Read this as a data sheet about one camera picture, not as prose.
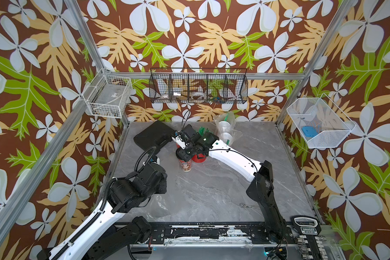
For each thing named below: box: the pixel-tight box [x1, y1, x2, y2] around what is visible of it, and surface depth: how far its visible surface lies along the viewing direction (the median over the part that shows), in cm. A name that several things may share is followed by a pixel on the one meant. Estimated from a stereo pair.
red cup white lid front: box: [222, 132, 234, 146], surface depth 92 cm
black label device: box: [290, 215, 323, 236], surface depth 77 cm
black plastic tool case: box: [133, 120, 175, 155], surface depth 110 cm
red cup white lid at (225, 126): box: [218, 120, 232, 134], surface depth 95 cm
